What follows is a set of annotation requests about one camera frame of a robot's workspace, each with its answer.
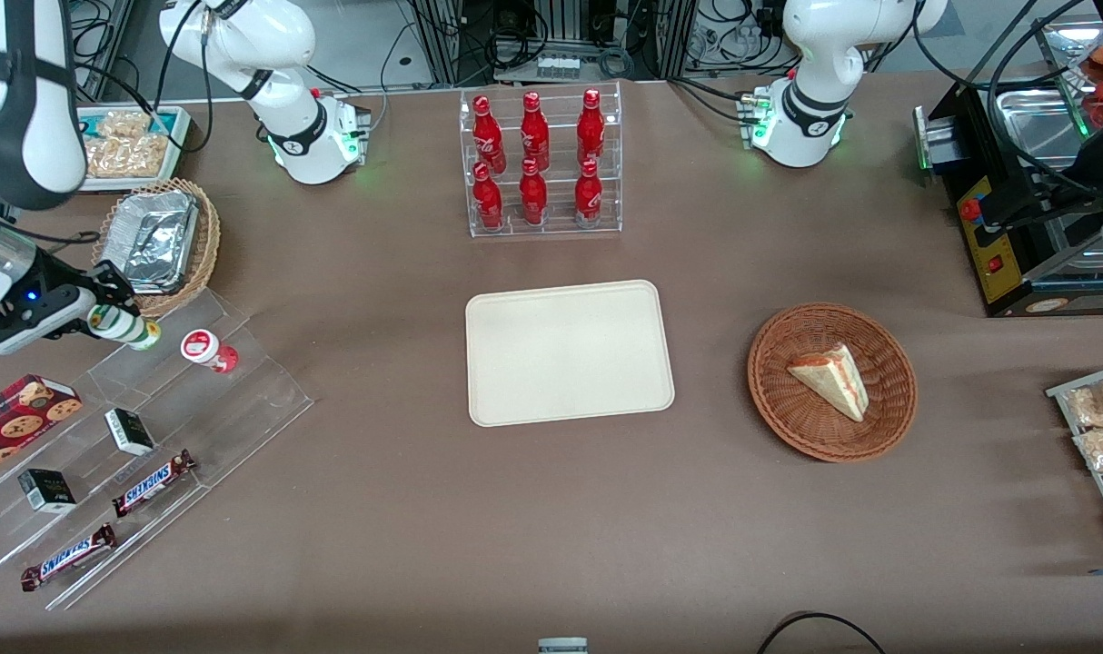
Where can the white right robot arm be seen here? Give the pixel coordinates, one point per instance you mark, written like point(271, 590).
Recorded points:
point(293, 136)

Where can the clear acrylic stepped shelf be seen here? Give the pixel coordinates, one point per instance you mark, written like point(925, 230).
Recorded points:
point(197, 427)

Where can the Snickers chocolate bar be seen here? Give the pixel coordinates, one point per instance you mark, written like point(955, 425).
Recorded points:
point(68, 557)
point(152, 483)

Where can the red cookie box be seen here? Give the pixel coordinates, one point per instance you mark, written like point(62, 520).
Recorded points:
point(15, 422)

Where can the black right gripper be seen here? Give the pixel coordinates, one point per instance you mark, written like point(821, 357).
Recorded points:
point(58, 303)

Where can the brown wicker basket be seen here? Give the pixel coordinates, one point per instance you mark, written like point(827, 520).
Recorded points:
point(788, 409)

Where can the black sealing machine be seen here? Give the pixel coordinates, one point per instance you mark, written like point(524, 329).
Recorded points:
point(997, 254)

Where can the small black carton box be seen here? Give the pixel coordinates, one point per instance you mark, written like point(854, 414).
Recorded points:
point(130, 432)
point(47, 490)

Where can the silver metal pan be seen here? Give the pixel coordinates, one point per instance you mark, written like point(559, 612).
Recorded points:
point(1042, 127)

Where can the aluminium foil tray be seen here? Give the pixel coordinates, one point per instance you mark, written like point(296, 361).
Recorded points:
point(161, 236)

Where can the red lid yogurt cup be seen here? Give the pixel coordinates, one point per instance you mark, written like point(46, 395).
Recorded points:
point(202, 347)

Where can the white teal snack box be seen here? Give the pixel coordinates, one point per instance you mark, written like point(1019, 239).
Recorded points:
point(179, 136)

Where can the beige plastic tray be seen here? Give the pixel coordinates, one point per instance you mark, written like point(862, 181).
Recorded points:
point(570, 354)

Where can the wrapped triangle sandwich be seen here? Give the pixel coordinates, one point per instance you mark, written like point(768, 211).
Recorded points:
point(833, 377)

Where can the white power strip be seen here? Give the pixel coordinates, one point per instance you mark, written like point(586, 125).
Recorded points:
point(558, 66)

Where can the red cola bottle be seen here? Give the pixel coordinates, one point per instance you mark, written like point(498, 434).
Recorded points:
point(488, 136)
point(489, 202)
point(589, 195)
point(534, 132)
point(591, 127)
point(533, 195)

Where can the beige snack bag pile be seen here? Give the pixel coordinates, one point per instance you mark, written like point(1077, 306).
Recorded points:
point(124, 145)

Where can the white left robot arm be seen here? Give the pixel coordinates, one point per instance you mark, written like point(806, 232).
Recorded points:
point(810, 54)

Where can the light wicker basket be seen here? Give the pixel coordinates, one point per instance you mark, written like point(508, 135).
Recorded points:
point(208, 236)

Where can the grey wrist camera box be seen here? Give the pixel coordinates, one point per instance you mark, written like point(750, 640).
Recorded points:
point(24, 331)

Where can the green lid yogurt cup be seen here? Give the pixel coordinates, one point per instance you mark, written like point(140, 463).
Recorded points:
point(134, 331)

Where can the clear acrylic bottle rack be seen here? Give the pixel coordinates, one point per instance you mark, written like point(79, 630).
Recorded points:
point(561, 218)

